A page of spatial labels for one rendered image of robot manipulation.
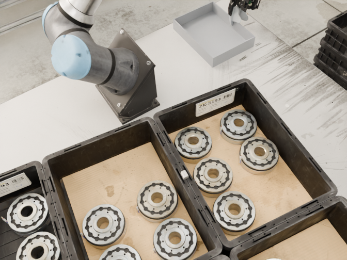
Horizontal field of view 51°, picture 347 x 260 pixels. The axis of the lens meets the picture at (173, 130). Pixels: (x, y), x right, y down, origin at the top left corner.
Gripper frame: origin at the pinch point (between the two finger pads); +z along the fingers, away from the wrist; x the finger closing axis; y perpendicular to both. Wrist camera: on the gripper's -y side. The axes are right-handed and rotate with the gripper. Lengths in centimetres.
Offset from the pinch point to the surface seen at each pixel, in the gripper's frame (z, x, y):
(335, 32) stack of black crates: 6, 49, 21
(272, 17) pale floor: 49, 106, -47
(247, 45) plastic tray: 2.0, -4.1, 13.2
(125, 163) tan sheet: 8, -72, 34
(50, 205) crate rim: 3, -95, 37
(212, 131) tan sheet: 2, -47, 40
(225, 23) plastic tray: 2.9, 0.5, -3.3
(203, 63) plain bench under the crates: 8.5, -20.6, 8.1
